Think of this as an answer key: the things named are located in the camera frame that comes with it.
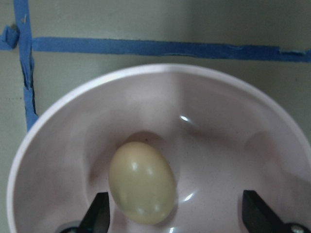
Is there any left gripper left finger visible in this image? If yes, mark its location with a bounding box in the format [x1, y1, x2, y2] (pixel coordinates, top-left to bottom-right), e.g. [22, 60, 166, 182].
[57, 192, 110, 233]

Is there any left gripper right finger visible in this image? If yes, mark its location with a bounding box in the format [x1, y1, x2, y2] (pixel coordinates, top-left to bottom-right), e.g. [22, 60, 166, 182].
[242, 190, 311, 233]

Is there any brown egg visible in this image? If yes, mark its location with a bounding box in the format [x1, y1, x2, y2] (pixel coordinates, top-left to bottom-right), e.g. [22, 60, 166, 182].
[108, 142, 176, 225]

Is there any pink bowl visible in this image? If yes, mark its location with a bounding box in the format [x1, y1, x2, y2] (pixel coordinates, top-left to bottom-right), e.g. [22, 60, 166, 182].
[7, 64, 311, 233]

